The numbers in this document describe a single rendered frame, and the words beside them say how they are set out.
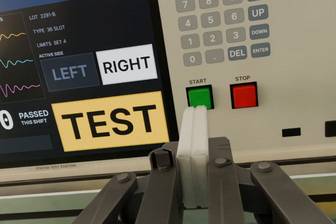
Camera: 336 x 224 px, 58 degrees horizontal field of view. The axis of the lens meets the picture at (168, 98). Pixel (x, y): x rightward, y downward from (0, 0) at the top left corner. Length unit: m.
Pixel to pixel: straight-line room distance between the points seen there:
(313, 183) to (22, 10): 0.28
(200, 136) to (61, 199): 0.19
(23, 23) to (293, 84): 0.24
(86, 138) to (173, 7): 0.15
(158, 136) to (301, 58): 0.14
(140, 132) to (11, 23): 0.15
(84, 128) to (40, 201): 0.08
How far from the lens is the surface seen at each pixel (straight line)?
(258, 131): 0.28
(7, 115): 0.33
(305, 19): 0.27
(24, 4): 0.30
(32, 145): 0.33
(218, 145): 0.17
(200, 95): 0.26
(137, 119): 0.28
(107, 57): 0.27
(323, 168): 0.29
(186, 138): 0.16
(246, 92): 0.26
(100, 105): 0.29
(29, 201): 0.33
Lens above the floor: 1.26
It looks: 17 degrees down
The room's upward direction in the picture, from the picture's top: 9 degrees counter-clockwise
